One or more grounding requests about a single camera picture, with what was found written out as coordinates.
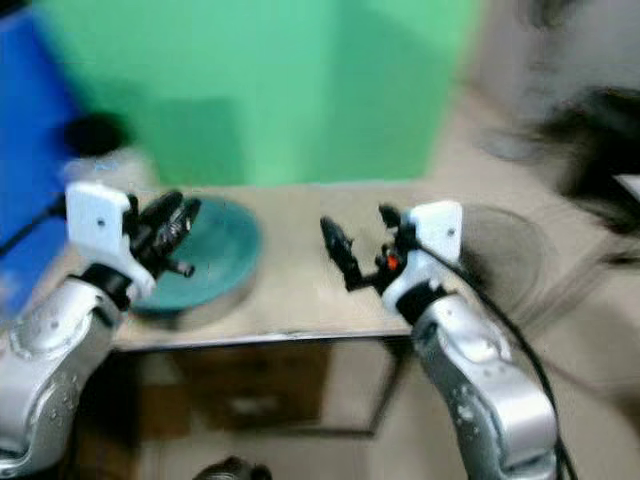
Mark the blue panel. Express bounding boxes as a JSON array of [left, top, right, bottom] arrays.
[[0, 8, 83, 303]]

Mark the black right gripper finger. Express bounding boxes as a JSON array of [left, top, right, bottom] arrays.
[[377, 203, 413, 251], [319, 214, 367, 292]]

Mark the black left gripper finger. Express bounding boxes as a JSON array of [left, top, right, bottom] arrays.
[[132, 189, 185, 243], [160, 197, 204, 257]]

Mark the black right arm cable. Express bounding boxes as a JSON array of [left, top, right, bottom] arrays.
[[416, 243, 577, 480]]

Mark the brown cardboard box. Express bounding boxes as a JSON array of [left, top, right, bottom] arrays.
[[174, 344, 347, 432]]

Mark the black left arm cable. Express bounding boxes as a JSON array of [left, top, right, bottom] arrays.
[[0, 194, 67, 257]]

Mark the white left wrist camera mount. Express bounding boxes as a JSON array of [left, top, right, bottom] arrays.
[[64, 180, 137, 277]]

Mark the clear jar with black lid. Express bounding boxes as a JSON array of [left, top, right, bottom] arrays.
[[59, 112, 139, 189]]

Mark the clear glass plate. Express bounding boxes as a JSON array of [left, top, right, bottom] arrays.
[[454, 204, 553, 305]]

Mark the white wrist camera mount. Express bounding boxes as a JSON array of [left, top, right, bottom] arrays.
[[378, 200, 464, 317], [64, 180, 137, 277]]

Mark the green backdrop panel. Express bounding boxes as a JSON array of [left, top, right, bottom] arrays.
[[28, 0, 483, 188]]

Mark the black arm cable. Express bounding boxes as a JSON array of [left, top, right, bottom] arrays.
[[0, 194, 67, 257], [416, 243, 577, 480]]

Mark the black bulky object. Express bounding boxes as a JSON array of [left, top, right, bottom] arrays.
[[534, 86, 640, 237]]

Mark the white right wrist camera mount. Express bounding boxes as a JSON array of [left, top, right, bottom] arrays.
[[378, 200, 464, 317]]

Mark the dark robot foot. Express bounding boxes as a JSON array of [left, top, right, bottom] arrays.
[[194, 455, 273, 480]]

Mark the teal round plate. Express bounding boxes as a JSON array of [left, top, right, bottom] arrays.
[[136, 196, 264, 320]]

